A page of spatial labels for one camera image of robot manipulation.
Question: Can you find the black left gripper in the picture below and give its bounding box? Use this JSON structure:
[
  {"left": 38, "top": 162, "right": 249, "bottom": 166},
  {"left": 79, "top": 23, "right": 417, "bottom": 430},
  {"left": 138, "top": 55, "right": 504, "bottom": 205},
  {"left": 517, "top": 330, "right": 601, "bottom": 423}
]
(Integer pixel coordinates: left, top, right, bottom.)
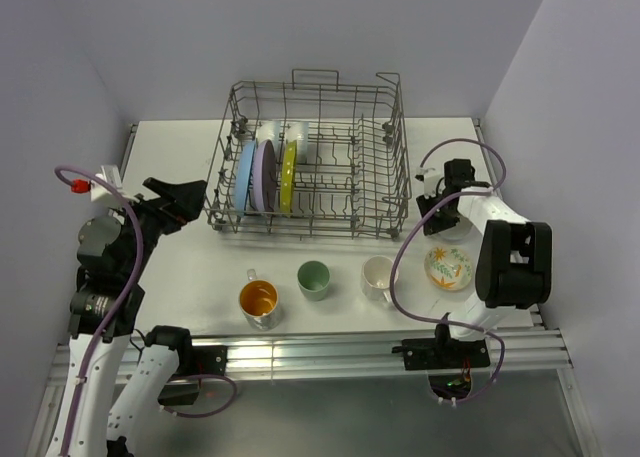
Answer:
[{"left": 109, "top": 176, "right": 206, "bottom": 280}]

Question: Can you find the white bowl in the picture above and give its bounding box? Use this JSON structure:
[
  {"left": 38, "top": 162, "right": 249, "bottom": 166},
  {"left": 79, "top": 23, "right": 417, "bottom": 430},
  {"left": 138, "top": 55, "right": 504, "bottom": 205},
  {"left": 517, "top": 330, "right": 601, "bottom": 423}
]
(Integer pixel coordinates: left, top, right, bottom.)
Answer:
[
  {"left": 256, "top": 120, "right": 281, "bottom": 146},
  {"left": 439, "top": 217, "right": 474, "bottom": 242},
  {"left": 285, "top": 121, "right": 309, "bottom": 164}
]

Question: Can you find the floral painted bowl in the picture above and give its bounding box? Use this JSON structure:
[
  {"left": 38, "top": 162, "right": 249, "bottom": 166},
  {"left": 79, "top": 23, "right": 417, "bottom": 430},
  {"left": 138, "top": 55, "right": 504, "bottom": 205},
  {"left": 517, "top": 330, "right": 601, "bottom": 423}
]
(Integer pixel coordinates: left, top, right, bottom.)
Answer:
[{"left": 424, "top": 245, "right": 474, "bottom": 292}]

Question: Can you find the blue plastic plate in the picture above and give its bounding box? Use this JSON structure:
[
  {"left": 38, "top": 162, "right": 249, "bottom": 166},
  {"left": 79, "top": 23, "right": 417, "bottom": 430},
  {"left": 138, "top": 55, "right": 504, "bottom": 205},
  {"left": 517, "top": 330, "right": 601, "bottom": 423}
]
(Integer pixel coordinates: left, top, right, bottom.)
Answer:
[{"left": 234, "top": 140, "right": 256, "bottom": 217}]

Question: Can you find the lilac plastic plate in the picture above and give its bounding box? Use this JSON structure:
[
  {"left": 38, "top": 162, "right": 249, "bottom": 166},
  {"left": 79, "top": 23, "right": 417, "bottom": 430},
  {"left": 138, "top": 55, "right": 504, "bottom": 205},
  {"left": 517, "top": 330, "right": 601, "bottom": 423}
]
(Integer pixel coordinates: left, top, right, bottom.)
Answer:
[{"left": 252, "top": 140, "right": 277, "bottom": 212}]

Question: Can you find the green polka-dot plate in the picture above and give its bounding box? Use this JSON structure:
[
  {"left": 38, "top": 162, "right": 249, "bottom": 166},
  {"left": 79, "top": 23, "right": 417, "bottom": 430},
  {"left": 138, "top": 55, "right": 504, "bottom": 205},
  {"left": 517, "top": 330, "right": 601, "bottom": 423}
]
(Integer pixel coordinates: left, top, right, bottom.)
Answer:
[{"left": 279, "top": 141, "right": 297, "bottom": 214}]

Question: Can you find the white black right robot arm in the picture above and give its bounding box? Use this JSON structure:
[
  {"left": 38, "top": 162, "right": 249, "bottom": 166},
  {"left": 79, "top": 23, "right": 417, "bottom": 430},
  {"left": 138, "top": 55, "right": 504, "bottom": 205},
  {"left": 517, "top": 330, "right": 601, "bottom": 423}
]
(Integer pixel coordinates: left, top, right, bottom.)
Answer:
[{"left": 393, "top": 159, "right": 552, "bottom": 371}]

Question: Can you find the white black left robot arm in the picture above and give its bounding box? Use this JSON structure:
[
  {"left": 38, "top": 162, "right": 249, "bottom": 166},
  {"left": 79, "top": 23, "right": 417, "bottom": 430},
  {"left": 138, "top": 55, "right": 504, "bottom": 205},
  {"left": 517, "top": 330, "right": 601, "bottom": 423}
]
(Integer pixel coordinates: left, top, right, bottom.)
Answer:
[{"left": 47, "top": 174, "right": 207, "bottom": 456}]

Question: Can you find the cream white mug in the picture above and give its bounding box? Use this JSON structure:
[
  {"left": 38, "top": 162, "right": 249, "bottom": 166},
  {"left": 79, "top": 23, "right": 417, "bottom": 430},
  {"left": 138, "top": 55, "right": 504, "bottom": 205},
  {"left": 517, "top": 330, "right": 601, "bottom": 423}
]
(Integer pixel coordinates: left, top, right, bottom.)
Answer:
[{"left": 360, "top": 256, "right": 393, "bottom": 308}]

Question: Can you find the floral mug orange inside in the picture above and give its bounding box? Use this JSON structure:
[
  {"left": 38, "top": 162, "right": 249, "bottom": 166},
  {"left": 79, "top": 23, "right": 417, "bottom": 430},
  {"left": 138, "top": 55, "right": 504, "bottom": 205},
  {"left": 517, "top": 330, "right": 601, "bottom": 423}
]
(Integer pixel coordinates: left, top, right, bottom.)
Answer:
[{"left": 238, "top": 269, "right": 281, "bottom": 331}]

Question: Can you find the green cup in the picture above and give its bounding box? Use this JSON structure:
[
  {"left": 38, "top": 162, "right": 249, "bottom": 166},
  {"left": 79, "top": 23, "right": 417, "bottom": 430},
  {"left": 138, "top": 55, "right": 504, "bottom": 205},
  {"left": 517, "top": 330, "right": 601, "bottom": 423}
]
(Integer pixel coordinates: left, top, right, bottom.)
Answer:
[{"left": 297, "top": 261, "right": 331, "bottom": 301}]

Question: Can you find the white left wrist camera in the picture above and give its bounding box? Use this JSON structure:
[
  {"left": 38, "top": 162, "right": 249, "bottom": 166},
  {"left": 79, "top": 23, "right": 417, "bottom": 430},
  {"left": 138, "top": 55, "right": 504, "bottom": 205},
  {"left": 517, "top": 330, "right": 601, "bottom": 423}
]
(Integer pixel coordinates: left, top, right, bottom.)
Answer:
[{"left": 71, "top": 165, "right": 133, "bottom": 209}]

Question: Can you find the grey wire dish rack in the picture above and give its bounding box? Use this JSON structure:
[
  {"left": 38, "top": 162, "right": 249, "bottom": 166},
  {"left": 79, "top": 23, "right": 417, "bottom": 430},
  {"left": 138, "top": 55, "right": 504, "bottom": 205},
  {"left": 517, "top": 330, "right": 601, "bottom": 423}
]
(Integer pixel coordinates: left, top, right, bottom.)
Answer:
[{"left": 205, "top": 69, "right": 411, "bottom": 239}]

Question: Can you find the aluminium frame rail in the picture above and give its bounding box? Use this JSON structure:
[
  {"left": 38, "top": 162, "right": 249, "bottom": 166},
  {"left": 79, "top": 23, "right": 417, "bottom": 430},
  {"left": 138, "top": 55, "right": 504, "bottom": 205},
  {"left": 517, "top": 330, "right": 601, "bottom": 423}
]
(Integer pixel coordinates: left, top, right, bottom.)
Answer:
[{"left": 27, "top": 326, "right": 601, "bottom": 457}]

